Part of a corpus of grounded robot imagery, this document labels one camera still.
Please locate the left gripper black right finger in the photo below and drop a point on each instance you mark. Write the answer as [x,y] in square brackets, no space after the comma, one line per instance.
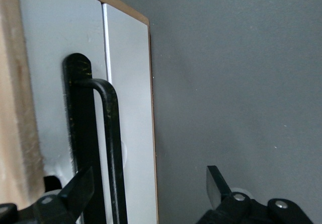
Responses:
[226,204]

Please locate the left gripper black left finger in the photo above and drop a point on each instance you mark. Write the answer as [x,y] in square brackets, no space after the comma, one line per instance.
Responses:
[73,196]

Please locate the white-fronted wooden drawer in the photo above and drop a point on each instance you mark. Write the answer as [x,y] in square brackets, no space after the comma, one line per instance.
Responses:
[55,27]

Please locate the wooden drawer cabinet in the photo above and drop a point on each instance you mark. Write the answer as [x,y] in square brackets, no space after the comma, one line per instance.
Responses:
[12,83]

